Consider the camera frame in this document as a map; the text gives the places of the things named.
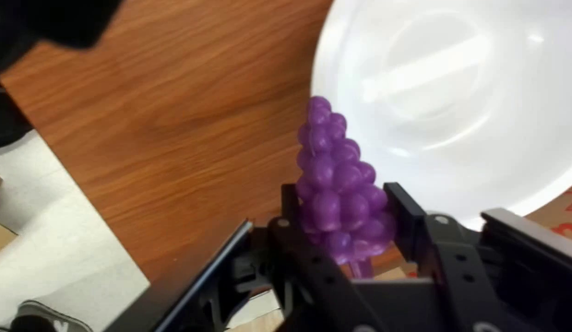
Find purple grapes toy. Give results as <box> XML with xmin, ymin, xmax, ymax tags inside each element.
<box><xmin>295</xmin><ymin>94</ymin><xmax>398</xmax><ymax>280</ymax></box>

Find white plastic bowl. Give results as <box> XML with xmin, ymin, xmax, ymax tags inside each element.
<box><xmin>310</xmin><ymin>0</ymin><xmax>572</xmax><ymax>232</ymax></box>

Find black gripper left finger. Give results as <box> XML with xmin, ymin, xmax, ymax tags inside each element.
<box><xmin>266</xmin><ymin>182</ymin><xmax>385</xmax><ymax>332</ymax></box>

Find person in black trousers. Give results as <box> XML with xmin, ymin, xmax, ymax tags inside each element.
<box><xmin>0</xmin><ymin>0</ymin><xmax>125</xmax><ymax>83</ymax></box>

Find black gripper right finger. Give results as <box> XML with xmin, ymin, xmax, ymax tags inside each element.
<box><xmin>384</xmin><ymin>180</ymin><xmax>504</xmax><ymax>332</ymax></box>

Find grey black sneaker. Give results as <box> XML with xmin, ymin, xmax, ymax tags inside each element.
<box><xmin>7</xmin><ymin>298</ymin><xmax>94</xmax><ymax>332</ymax></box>

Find brown cardboard board red print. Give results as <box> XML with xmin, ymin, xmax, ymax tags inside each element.
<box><xmin>524</xmin><ymin>182</ymin><xmax>572</xmax><ymax>243</ymax></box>

